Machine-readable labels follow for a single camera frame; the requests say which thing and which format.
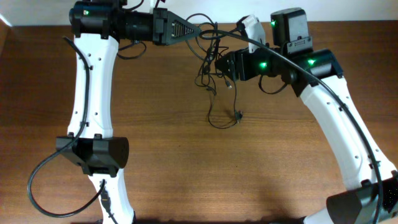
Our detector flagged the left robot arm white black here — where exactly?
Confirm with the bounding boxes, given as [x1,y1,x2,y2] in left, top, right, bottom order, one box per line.
[56,1,201,223]

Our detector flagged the black usb cables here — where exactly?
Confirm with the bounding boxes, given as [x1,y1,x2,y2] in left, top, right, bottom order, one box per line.
[185,12,244,130]

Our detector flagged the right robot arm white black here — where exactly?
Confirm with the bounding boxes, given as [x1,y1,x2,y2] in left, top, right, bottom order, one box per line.
[215,7,397,223]

